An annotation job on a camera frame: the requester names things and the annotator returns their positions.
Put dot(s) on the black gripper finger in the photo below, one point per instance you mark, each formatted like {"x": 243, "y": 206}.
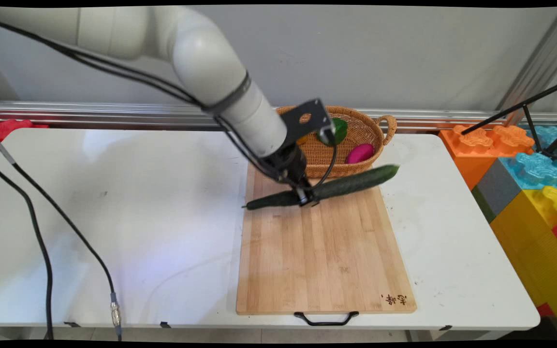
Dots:
{"x": 314, "y": 195}
{"x": 302, "y": 195}

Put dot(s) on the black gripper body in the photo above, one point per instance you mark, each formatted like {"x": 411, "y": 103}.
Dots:
{"x": 288, "y": 164}

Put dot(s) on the dark green cucumber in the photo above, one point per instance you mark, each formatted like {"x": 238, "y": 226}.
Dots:
{"x": 351, "y": 182}

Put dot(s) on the yellow-brown potato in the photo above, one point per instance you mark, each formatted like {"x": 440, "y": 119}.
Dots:
{"x": 302, "y": 140}

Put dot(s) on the wooden cutting board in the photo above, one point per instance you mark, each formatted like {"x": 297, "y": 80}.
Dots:
{"x": 322, "y": 251}

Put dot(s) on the green bell pepper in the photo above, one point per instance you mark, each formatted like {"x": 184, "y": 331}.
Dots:
{"x": 340, "y": 130}

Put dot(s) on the magenta eggplant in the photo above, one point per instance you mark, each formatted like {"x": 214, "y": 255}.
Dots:
{"x": 360, "y": 153}

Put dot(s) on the woven wicker basket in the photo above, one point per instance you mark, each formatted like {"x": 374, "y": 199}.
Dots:
{"x": 356, "y": 130}

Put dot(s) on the orange building block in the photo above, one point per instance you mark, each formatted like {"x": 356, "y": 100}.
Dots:
{"x": 472, "y": 150}

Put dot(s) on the grey building block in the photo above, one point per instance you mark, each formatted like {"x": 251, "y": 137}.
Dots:
{"x": 496, "y": 191}

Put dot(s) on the blue building block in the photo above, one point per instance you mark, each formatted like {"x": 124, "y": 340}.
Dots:
{"x": 537, "y": 169}

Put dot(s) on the yellow building block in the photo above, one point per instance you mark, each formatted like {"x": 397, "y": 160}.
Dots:
{"x": 535, "y": 246}

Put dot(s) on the black tripod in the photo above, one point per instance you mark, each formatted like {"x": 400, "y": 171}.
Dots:
{"x": 530, "y": 108}

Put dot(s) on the red toy block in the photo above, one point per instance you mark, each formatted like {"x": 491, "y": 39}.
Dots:
{"x": 5, "y": 129}

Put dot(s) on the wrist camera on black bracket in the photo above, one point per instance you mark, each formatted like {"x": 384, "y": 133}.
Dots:
{"x": 307, "y": 118}

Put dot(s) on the aluminium rail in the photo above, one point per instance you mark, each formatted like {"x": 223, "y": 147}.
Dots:
{"x": 114, "y": 113}

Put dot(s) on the aluminium frame post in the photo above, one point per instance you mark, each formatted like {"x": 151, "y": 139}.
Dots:
{"x": 539, "y": 60}

